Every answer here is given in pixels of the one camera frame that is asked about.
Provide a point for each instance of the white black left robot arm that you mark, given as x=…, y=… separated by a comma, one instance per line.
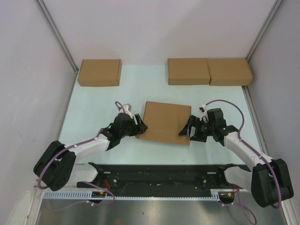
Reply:
x=55, y=166

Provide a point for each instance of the aluminium corner post left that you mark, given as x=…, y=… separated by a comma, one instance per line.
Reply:
x=56, y=33

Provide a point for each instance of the cardboard box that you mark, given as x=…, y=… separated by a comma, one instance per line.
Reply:
x=188, y=71
x=100, y=73
x=165, y=121
x=229, y=72

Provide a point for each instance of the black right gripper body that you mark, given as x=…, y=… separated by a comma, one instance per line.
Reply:
x=210, y=127

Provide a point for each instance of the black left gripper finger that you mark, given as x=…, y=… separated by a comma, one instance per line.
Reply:
x=139, y=132
x=139, y=122

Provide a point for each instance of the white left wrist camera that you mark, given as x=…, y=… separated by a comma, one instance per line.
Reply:
x=126, y=109

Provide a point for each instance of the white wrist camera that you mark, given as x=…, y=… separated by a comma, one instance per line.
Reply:
x=204, y=111
x=126, y=109

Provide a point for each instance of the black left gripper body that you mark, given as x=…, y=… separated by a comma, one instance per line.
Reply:
x=130, y=131

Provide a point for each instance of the aluminium corner post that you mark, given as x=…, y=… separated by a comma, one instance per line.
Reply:
x=269, y=19
x=56, y=33

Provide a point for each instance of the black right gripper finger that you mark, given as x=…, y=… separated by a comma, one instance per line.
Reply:
x=191, y=123
x=199, y=137

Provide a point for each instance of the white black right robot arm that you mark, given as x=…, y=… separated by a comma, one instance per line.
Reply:
x=266, y=178

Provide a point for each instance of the white slotted cable duct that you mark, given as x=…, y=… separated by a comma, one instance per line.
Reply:
x=210, y=195

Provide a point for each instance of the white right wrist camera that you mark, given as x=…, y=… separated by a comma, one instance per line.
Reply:
x=204, y=111

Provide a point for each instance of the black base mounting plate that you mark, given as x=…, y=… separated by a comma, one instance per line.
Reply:
x=160, y=180

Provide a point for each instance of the aluminium corner post right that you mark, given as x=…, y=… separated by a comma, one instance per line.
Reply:
x=269, y=19

